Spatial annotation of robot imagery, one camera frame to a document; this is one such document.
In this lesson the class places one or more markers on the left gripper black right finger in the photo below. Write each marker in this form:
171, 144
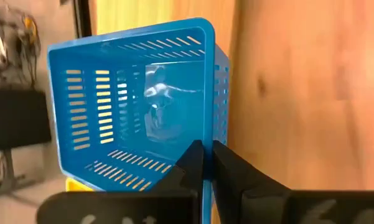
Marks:
283, 208

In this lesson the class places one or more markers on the blue plastic slotted basket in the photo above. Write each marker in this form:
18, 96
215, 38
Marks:
174, 102

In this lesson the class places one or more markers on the black panel on stand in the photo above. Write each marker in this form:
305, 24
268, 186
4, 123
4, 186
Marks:
15, 118

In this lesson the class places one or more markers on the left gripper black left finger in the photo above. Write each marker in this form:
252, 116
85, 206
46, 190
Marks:
127, 208

